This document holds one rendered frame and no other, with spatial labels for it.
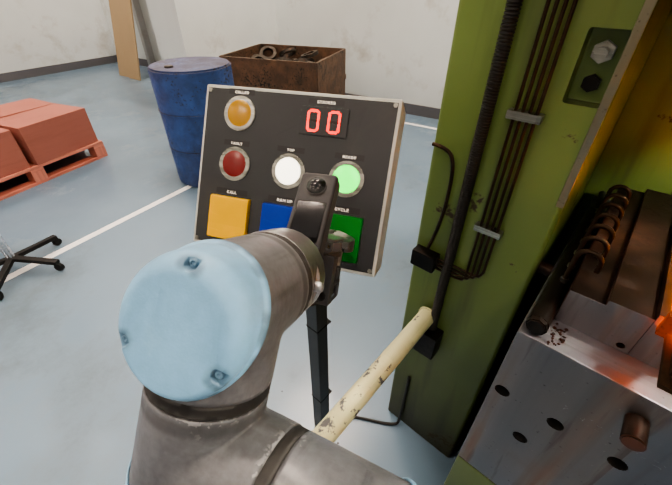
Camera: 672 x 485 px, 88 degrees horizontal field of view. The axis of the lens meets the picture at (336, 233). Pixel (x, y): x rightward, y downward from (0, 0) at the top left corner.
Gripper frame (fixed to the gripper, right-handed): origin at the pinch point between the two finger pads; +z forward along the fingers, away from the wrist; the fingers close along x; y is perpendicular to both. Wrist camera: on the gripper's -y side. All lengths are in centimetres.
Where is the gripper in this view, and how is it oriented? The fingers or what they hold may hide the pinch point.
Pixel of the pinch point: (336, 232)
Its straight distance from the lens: 55.4
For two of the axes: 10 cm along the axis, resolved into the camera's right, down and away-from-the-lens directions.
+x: 9.6, 1.7, -2.3
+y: -1.4, 9.8, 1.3
